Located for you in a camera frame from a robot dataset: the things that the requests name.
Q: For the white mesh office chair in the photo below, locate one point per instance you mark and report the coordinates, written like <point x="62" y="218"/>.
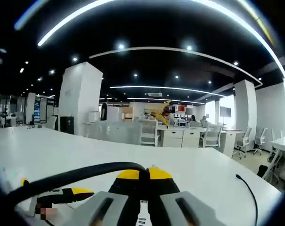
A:
<point x="149" y="131"/>
<point x="212" y="136"/>

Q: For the white drawer cabinet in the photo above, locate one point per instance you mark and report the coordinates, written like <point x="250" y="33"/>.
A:
<point x="180" y="138"/>

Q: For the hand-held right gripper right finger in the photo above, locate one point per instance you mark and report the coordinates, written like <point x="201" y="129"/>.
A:
<point x="170" y="204"/>

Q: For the white side table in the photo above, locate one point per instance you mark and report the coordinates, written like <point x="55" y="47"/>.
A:
<point x="283" y="142"/>

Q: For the black cabinet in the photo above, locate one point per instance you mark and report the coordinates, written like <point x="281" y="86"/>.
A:
<point x="67" y="124"/>

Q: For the black bag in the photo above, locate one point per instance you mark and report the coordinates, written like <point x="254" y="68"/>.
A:
<point x="263" y="171"/>

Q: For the frosted desk partition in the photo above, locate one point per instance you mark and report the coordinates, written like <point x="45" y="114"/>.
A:
<point x="118" y="133"/>

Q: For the white desk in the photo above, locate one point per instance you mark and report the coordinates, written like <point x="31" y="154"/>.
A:
<point x="203" y="169"/>

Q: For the white USB port hub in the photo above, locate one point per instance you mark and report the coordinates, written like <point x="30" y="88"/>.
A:
<point x="143" y="209"/>

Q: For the wall television screen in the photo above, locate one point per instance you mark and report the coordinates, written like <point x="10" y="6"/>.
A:
<point x="225" y="111"/>

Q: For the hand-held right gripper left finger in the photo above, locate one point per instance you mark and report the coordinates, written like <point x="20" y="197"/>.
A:
<point x="114" y="204"/>

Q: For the blue standing banner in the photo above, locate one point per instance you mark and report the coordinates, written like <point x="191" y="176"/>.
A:
<point x="37" y="110"/>

